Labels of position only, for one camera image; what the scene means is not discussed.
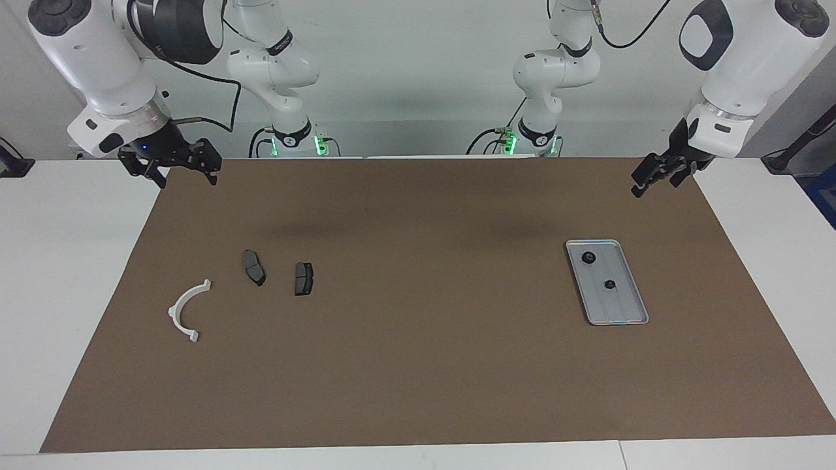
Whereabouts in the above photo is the blue box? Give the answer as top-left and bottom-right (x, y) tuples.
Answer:
(805, 171), (836, 229)

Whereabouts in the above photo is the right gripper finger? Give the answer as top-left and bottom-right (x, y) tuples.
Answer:
(187, 138), (223, 187)
(118, 148), (169, 191)

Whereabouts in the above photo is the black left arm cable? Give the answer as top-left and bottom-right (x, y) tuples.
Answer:
(590, 0), (673, 50)

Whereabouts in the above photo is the silver metal tray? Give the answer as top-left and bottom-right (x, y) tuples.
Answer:
(565, 239), (650, 326)

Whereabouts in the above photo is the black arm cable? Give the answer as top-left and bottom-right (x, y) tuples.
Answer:
(126, 0), (244, 133)
(590, 0), (673, 50)

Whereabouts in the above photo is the white curved plastic bracket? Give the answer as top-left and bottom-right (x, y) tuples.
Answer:
(168, 279), (213, 343)

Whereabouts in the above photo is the black table clamp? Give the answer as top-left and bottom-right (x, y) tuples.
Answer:
(0, 137), (35, 178)

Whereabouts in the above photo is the grey curved brake pad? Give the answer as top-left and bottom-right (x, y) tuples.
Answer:
(242, 249), (266, 287)

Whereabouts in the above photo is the brown table mat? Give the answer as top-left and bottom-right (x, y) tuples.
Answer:
(39, 157), (836, 454)

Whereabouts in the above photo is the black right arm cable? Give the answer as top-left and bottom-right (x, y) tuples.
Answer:
(126, 0), (244, 133)

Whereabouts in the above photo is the black base cable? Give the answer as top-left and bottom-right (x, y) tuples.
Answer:
(248, 127), (275, 158)
(466, 98), (528, 156)

